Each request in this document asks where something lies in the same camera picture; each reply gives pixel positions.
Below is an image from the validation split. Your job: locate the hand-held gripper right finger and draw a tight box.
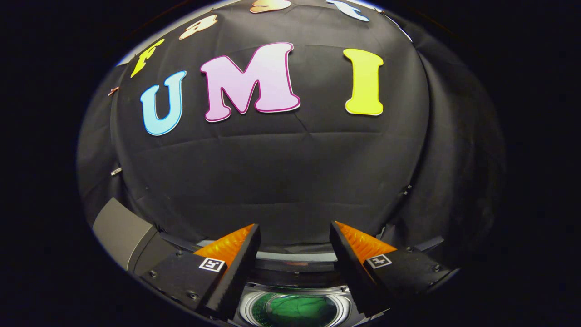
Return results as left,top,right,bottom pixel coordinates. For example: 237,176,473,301
329,221,454,319

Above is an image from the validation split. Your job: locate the black backdrop cloth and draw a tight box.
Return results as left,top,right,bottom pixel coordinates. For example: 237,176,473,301
76,0,507,273

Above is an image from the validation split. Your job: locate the washing machine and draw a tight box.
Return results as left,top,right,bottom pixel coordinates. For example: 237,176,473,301
232,261,366,327

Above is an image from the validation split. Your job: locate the green polo shirt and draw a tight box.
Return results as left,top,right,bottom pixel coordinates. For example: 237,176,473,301
266,294,339,327

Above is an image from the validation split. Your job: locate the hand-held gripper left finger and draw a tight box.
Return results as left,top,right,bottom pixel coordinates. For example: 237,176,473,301
138,223,262,321

